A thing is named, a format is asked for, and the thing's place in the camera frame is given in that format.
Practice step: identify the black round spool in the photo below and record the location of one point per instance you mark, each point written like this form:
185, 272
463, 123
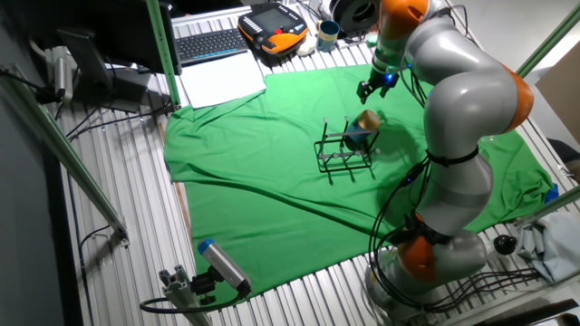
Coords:
353, 16

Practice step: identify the green cloth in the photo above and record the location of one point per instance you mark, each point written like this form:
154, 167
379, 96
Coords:
272, 181

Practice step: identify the teal mug with yellow band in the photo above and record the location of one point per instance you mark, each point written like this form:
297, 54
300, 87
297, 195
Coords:
327, 38

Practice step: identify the white round lump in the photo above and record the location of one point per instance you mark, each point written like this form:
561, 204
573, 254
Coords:
308, 46

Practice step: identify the black keyboard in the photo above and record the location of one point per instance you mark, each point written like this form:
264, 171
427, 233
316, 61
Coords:
210, 45

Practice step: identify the blue small item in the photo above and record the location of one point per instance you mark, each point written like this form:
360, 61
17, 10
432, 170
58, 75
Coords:
552, 194

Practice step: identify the black ball knob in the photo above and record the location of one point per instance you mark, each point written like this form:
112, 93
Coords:
505, 244

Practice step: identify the white paper sheet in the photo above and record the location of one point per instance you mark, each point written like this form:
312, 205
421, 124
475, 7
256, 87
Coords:
222, 81

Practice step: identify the grey crumpled cloth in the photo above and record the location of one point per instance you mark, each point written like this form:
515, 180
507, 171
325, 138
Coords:
553, 249

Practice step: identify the silver cylinder device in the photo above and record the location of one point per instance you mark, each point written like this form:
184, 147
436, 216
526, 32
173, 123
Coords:
61, 72

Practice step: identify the silver camera with blue end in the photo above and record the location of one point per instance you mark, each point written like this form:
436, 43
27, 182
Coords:
224, 265

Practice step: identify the orange black teach pendant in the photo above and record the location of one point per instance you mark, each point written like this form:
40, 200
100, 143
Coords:
276, 27

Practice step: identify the black monitor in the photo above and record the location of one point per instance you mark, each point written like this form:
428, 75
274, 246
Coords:
104, 27

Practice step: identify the silver orange robot arm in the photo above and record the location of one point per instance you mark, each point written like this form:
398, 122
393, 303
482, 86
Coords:
466, 90

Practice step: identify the aluminium camera mount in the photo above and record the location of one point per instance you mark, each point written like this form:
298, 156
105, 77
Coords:
181, 290

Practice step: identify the black monitor stand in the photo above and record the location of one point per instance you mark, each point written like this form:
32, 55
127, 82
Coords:
95, 68

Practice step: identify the green frame bar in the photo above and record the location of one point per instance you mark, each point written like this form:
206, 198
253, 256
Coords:
548, 41
548, 206
163, 54
59, 145

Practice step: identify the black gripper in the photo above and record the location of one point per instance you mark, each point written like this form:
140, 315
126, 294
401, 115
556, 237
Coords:
380, 79

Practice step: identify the brown cardboard sheet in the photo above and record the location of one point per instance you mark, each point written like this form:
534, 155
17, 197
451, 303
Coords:
562, 99

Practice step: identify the blue cup with tan base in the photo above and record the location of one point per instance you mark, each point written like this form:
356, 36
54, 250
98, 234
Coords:
362, 129

